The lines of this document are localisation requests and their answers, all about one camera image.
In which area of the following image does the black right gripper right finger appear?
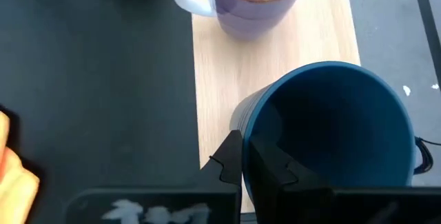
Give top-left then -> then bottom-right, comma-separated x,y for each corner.
247,136 -> 334,192

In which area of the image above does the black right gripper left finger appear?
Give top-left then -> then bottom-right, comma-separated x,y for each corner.
198,130 -> 243,189

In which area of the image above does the wooden shelf with black legs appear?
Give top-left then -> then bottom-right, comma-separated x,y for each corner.
190,0 -> 362,214

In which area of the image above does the purple mug with white handle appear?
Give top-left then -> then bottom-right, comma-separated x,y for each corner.
170,0 -> 311,41

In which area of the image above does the yellow-orange cloth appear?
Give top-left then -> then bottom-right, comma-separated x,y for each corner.
0,110 -> 41,224

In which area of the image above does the dark blue plastic cup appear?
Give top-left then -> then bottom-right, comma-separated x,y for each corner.
229,61 -> 418,214

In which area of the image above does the black looped cable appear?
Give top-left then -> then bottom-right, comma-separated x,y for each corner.
413,136 -> 441,176

